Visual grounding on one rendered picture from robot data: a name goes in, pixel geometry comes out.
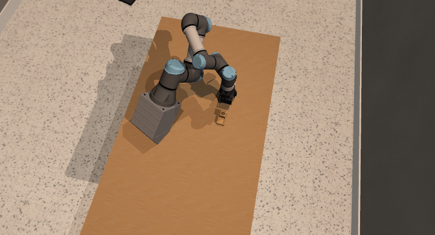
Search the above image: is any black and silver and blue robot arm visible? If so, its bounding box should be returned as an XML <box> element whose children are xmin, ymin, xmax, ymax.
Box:
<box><xmin>149</xmin><ymin>13</ymin><xmax>237</xmax><ymax>107</ymax></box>

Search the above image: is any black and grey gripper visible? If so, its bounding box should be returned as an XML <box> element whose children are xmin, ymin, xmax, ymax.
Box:
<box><xmin>218</xmin><ymin>86</ymin><xmax>237</xmax><ymax>105</ymax></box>

